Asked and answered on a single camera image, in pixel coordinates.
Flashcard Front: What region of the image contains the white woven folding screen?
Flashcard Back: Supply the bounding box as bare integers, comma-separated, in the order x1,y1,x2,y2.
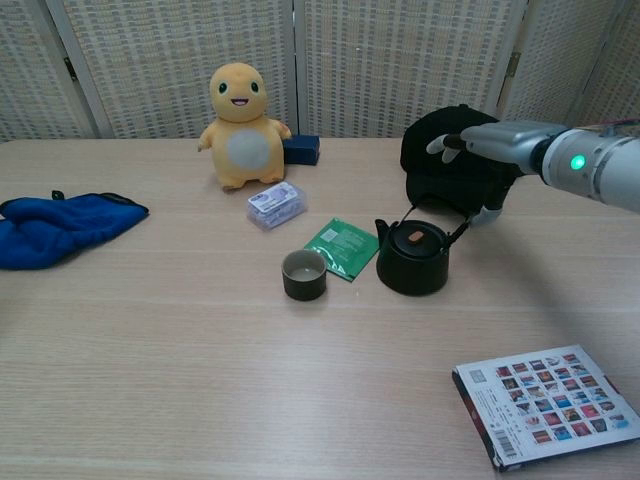
0,0,640,144

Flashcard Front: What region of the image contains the green foil packet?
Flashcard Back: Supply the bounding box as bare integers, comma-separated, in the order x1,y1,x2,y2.
303,215,381,283

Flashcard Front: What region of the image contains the dark blue rectangular box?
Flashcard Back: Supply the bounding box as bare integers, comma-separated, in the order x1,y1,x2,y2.
282,133,321,167

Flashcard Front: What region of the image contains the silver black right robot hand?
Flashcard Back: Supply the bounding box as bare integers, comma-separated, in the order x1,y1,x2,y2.
425,120,569,227

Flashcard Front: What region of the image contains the yellow plush dinosaur toy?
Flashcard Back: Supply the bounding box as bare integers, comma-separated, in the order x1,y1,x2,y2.
196,61,293,190

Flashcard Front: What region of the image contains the black teapot with handle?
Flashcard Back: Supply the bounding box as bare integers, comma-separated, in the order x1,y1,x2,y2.
374,203,471,297

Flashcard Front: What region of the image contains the blue microfibre cloth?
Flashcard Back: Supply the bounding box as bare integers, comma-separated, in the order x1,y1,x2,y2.
0,189,150,271

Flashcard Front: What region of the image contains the small clear plastic box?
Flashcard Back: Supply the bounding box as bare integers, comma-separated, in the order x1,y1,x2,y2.
246,180,308,232

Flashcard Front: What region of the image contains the black baseball cap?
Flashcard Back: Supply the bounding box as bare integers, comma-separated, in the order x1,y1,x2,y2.
399,103,516,214

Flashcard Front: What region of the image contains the dark green ceramic cup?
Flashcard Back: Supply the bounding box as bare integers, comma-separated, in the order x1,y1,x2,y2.
280,249,329,302

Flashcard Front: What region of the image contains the flat box with picture grid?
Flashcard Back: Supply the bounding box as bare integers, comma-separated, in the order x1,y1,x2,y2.
451,343,640,473

